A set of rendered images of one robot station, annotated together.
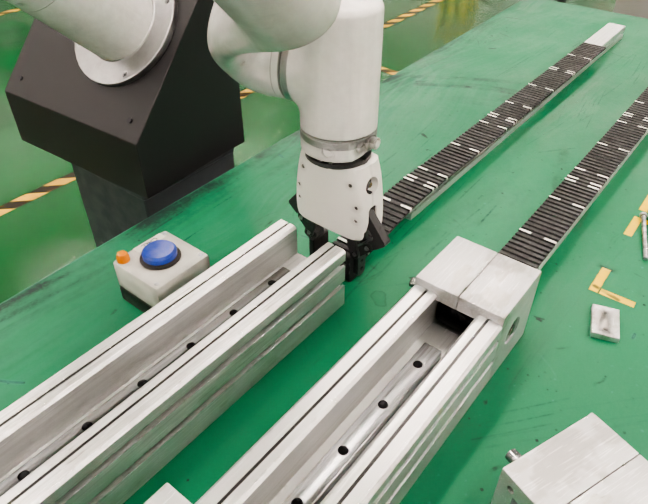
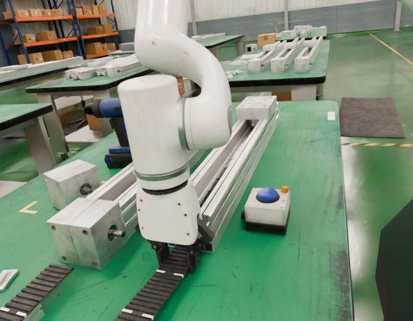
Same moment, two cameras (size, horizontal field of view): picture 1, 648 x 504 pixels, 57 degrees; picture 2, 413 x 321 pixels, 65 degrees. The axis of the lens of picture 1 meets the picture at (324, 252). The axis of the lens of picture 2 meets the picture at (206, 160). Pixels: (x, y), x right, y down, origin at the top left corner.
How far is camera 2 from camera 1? 107 cm
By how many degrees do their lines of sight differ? 116
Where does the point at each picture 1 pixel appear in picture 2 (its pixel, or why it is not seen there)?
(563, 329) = (33, 272)
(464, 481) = not seen: hidden behind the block
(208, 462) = not seen: hidden behind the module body
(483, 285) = (83, 206)
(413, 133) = not seen: outside the picture
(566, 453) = (74, 172)
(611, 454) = (60, 175)
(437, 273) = (106, 205)
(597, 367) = (27, 256)
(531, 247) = (26, 296)
